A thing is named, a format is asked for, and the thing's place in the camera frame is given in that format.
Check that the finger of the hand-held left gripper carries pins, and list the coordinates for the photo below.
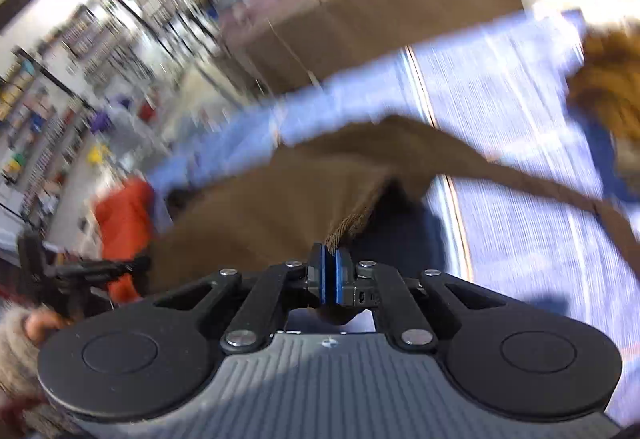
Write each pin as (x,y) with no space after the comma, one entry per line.
(105,271)

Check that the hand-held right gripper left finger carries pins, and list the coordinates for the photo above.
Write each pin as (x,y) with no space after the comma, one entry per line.
(323,279)

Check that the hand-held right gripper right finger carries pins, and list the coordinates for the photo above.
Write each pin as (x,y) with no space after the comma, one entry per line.
(341,280)

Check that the brown cloth garment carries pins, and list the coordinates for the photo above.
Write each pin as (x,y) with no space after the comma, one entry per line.
(280,184)

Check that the person's left hand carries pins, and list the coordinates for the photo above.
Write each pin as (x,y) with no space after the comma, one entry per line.
(42,326)

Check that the orange cloth garment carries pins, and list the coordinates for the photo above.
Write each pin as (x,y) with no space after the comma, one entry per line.
(125,224)

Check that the blue plaid blanket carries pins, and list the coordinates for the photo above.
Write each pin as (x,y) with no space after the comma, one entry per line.
(525,229)

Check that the brown sofa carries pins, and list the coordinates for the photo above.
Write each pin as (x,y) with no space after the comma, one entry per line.
(390,14)

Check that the mustard yellow cloth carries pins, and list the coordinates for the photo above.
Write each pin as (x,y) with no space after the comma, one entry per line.
(607,84)

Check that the wall display shelves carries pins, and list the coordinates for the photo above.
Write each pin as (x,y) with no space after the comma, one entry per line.
(55,84)

